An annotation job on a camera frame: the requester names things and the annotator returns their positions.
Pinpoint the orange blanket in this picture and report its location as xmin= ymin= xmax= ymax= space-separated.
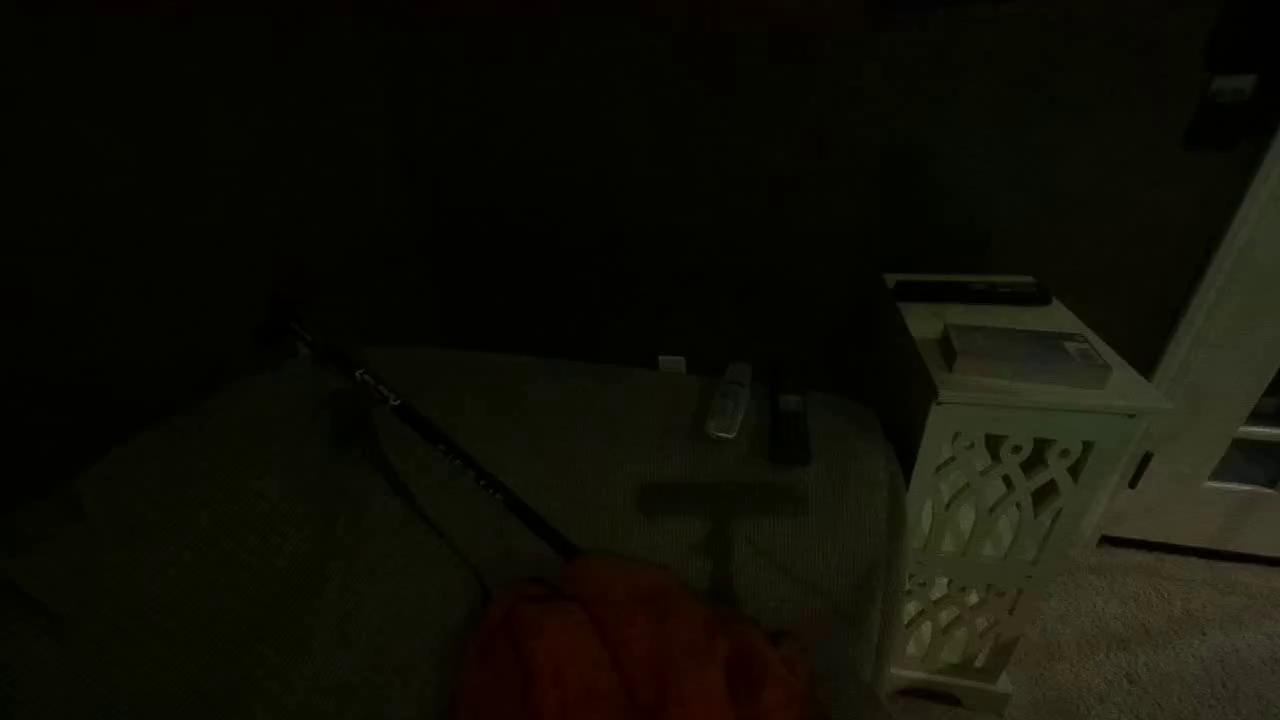
xmin=456 ymin=546 xmax=819 ymax=720

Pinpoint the grey book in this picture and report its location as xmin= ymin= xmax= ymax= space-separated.
xmin=930 ymin=318 xmax=1113 ymax=390

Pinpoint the silver remote control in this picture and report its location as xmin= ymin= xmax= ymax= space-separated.
xmin=698 ymin=359 xmax=760 ymax=449

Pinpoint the long black remote control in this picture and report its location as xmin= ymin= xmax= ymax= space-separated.
xmin=885 ymin=273 xmax=1052 ymax=307

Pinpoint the short black remote control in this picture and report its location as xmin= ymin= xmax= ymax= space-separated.
xmin=768 ymin=388 xmax=819 ymax=467

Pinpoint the white door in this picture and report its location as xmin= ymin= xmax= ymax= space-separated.
xmin=1098 ymin=127 xmax=1280 ymax=567

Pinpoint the grey fabric couch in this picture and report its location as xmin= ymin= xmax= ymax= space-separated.
xmin=0 ymin=335 xmax=928 ymax=720

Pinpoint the thin black cable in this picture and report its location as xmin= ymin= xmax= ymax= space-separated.
xmin=279 ymin=322 xmax=589 ymax=564

